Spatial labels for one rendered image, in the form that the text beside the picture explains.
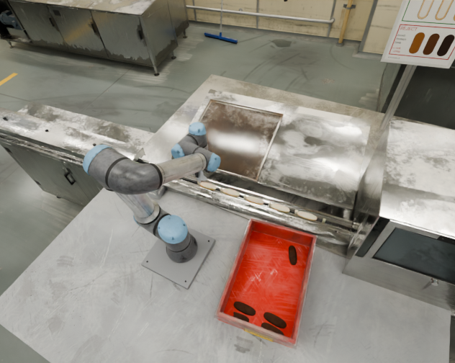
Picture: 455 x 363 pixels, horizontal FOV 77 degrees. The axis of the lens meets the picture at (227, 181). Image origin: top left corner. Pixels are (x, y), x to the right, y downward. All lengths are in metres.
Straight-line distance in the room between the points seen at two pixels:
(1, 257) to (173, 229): 2.04
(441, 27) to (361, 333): 1.43
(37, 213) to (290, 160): 2.36
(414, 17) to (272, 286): 1.42
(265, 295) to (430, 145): 0.90
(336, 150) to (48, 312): 1.63
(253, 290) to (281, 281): 0.13
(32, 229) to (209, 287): 2.04
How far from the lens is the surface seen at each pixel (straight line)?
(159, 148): 1.96
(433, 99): 3.02
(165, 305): 1.40
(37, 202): 3.26
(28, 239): 3.04
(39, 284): 1.69
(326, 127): 1.83
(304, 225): 1.49
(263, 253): 1.44
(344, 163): 1.70
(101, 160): 0.99
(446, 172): 1.29
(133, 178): 0.93
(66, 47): 5.22
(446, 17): 1.82
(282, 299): 1.37
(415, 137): 1.38
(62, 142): 2.13
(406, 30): 1.82
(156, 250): 1.49
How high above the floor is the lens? 2.13
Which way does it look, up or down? 51 degrees down
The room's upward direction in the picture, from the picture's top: 5 degrees counter-clockwise
